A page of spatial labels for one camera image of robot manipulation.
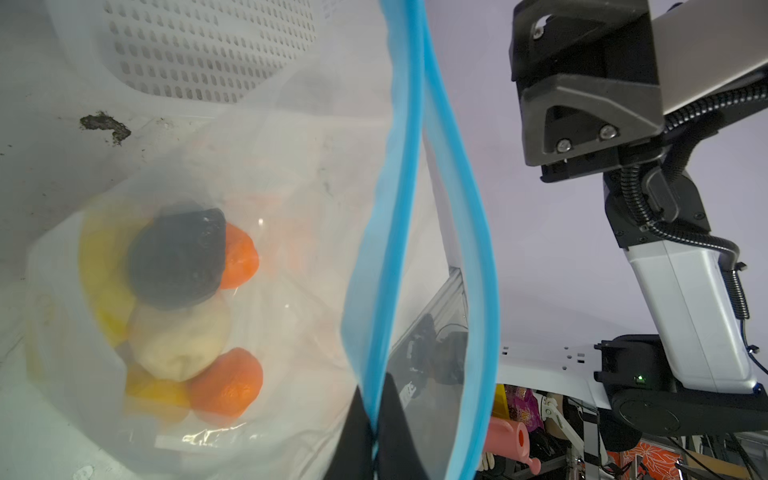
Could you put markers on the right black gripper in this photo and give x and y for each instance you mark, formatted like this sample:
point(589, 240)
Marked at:
point(588, 86)

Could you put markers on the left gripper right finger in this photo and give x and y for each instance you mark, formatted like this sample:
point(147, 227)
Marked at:
point(397, 458)

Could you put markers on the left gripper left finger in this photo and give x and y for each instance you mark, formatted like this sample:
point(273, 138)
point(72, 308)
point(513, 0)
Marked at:
point(353, 456)

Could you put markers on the orange tangerine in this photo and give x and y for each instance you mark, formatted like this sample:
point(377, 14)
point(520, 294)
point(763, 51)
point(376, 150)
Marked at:
point(241, 258)
point(228, 386)

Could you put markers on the clear zip top bag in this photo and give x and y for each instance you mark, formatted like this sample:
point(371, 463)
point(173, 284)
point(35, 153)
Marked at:
point(348, 172)

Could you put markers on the white garlic bulb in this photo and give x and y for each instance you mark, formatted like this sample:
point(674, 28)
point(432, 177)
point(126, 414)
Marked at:
point(177, 345)

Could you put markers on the yellow peach fruit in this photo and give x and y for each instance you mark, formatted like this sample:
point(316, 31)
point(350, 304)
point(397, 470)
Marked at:
point(165, 400)

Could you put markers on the orange tangerine top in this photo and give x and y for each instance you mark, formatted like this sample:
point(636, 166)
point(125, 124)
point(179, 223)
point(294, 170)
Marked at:
point(241, 258)

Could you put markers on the dark avocado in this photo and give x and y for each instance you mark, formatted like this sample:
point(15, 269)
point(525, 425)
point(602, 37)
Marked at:
point(177, 261)

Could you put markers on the yellow green mango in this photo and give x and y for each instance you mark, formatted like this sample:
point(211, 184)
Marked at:
point(103, 248)

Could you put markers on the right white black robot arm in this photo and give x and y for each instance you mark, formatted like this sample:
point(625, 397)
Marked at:
point(696, 374)

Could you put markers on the white perforated plastic basket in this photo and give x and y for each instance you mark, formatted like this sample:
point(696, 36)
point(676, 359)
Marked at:
point(185, 58)

